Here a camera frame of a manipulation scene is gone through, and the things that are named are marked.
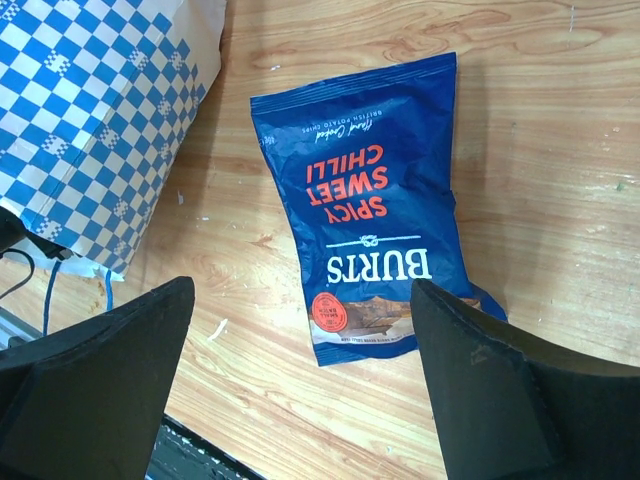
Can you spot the blue Burts chips bag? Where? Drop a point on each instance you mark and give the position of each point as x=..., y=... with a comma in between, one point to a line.
x=362, y=164

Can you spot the blue checkered paper bag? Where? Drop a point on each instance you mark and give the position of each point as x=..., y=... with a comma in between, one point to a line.
x=96, y=100

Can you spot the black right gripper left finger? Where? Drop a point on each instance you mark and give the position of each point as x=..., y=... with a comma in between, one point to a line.
x=87, y=401

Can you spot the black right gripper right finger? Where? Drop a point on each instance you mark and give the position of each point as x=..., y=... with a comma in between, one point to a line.
x=510, y=405

